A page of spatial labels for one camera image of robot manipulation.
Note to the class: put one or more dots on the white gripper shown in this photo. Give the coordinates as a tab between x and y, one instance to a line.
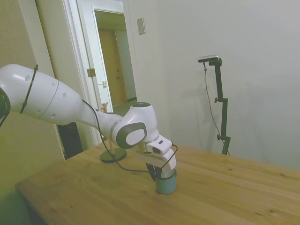
152	159

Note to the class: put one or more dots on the teal enamel mug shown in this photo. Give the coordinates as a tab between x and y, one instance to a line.
166	186

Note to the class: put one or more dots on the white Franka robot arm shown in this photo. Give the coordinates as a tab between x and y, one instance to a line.
47	98

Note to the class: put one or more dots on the wooden mug tree black base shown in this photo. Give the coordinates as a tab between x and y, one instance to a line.
110	157

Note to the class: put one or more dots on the black cabinet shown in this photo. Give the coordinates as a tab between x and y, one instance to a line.
70	140

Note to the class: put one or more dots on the white door latch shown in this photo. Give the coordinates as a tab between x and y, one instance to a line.
104	84

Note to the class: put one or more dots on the brown wooden door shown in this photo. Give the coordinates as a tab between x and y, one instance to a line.
110	70

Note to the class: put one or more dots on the brass door strike plate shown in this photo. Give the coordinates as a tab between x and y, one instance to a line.
91	72

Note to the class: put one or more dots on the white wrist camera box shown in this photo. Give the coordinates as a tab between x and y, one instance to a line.
161	146

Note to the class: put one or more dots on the black jointed camera stand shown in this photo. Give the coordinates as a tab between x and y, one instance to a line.
220	89

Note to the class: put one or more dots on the grey exterior camera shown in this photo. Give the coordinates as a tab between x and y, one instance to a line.
208	58

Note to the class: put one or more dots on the white door frame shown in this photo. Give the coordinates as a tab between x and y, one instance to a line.
82	47

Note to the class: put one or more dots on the beige wall switch plate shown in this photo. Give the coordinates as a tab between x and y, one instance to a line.
141	26

